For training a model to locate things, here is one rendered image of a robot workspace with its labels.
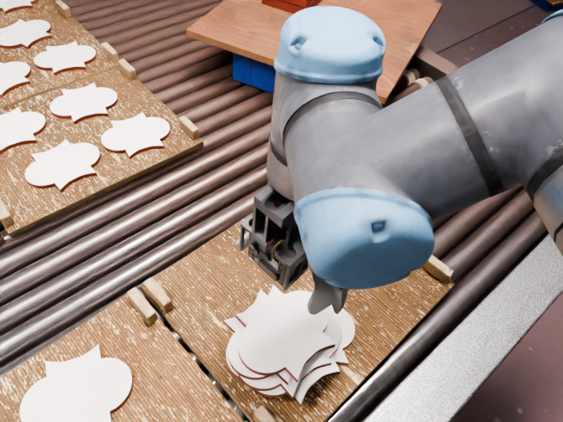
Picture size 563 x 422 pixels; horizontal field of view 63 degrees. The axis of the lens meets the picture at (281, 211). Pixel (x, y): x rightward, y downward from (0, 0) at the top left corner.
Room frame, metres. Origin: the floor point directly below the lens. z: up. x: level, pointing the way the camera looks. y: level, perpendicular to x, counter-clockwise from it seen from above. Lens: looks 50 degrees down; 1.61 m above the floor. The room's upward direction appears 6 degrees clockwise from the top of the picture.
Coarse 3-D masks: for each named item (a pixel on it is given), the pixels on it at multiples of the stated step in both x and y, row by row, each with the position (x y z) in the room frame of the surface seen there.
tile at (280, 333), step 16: (272, 288) 0.35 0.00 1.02; (272, 304) 0.32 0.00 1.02; (288, 304) 0.32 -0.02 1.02; (304, 304) 0.33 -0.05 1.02; (240, 320) 0.29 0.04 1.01; (256, 320) 0.29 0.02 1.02; (272, 320) 0.30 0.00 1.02; (288, 320) 0.30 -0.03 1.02; (304, 320) 0.30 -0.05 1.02; (320, 320) 0.30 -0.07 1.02; (240, 336) 0.27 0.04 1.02; (256, 336) 0.27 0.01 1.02; (272, 336) 0.27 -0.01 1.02; (288, 336) 0.27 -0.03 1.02; (304, 336) 0.28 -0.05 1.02; (320, 336) 0.28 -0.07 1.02; (240, 352) 0.25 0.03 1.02; (256, 352) 0.25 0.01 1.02; (272, 352) 0.25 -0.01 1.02; (288, 352) 0.25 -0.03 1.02; (304, 352) 0.25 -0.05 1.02; (256, 368) 0.22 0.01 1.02; (272, 368) 0.23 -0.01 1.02; (288, 368) 0.23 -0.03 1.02
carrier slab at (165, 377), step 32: (96, 320) 0.30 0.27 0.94; (128, 320) 0.31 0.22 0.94; (160, 320) 0.32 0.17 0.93; (64, 352) 0.25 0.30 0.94; (128, 352) 0.26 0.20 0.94; (160, 352) 0.26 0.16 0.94; (0, 384) 0.19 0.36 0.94; (32, 384) 0.20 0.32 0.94; (160, 384) 0.22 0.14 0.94; (192, 384) 0.22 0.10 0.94; (0, 416) 0.15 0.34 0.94; (128, 416) 0.17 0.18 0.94; (160, 416) 0.18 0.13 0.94; (192, 416) 0.18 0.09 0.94; (224, 416) 0.18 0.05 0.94
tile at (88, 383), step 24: (72, 360) 0.23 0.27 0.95; (96, 360) 0.24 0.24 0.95; (120, 360) 0.24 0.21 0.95; (48, 384) 0.20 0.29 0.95; (72, 384) 0.20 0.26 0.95; (96, 384) 0.20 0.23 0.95; (120, 384) 0.21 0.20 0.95; (24, 408) 0.16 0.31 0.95; (48, 408) 0.17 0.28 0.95; (72, 408) 0.17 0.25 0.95; (96, 408) 0.17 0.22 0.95
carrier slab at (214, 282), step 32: (192, 256) 0.44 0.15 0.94; (224, 256) 0.45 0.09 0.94; (192, 288) 0.38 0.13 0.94; (224, 288) 0.38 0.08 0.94; (256, 288) 0.39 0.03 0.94; (288, 288) 0.40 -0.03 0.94; (384, 288) 0.42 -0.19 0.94; (416, 288) 0.42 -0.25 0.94; (448, 288) 0.43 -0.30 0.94; (192, 320) 0.32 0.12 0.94; (224, 320) 0.33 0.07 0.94; (384, 320) 0.36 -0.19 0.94; (416, 320) 0.36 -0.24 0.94; (224, 352) 0.28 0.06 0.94; (352, 352) 0.30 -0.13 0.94; (384, 352) 0.30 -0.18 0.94; (224, 384) 0.23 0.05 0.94; (320, 384) 0.24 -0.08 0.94; (352, 384) 0.25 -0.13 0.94; (288, 416) 0.19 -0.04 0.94; (320, 416) 0.20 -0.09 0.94
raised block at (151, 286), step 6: (144, 282) 0.36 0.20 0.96; (150, 282) 0.36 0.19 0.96; (156, 282) 0.37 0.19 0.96; (144, 288) 0.36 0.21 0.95; (150, 288) 0.35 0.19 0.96; (156, 288) 0.35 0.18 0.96; (150, 294) 0.35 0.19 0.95; (156, 294) 0.34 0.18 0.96; (162, 294) 0.35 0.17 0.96; (156, 300) 0.34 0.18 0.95; (162, 300) 0.34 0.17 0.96; (168, 300) 0.34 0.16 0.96; (162, 306) 0.33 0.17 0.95; (168, 306) 0.33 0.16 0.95
